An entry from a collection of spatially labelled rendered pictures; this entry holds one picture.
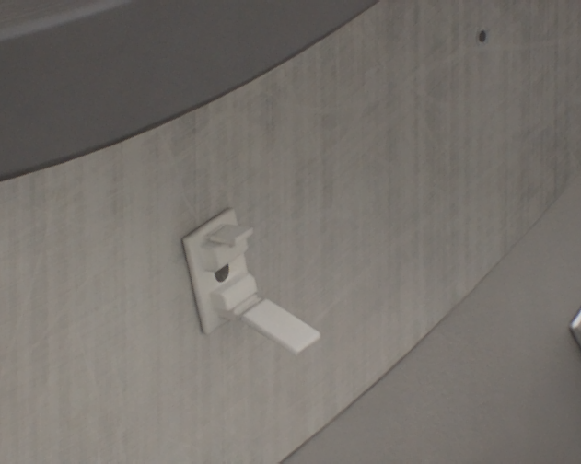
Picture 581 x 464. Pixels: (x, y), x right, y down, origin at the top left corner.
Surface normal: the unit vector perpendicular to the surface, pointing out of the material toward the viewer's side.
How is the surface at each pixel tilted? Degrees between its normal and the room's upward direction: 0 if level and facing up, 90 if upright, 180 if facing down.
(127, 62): 90
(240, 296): 90
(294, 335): 31
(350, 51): 90
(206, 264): 107
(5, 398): 90
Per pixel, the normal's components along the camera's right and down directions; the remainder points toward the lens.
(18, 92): 0.77, 0.11
